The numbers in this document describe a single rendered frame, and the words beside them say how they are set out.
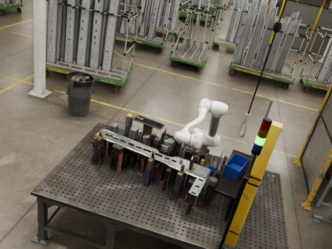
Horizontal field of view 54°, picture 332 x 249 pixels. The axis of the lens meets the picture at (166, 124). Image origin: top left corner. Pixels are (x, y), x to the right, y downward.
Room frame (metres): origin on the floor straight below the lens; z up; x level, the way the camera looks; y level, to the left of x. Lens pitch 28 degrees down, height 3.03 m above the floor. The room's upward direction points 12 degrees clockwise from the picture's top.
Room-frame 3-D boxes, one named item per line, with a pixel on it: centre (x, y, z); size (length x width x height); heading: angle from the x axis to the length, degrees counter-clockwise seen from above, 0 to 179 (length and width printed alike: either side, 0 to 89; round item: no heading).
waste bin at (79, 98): (5.44, 1.66, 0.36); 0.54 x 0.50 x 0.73; 172
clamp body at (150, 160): (2.89, 0.08, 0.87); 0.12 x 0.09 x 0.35; 163
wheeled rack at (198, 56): (10.05, -0.32, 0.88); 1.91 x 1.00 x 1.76; 173
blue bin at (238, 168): (2.99, -0.83, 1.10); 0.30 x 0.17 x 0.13; 153
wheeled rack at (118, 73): (7.11, 2.03, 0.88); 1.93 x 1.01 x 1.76; 88
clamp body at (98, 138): (3.07, 0.70, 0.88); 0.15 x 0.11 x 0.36; 163
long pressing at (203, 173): (3.08, 0.10, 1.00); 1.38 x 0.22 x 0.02; 73
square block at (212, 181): (2.74, -0.59, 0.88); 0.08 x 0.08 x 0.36; 73
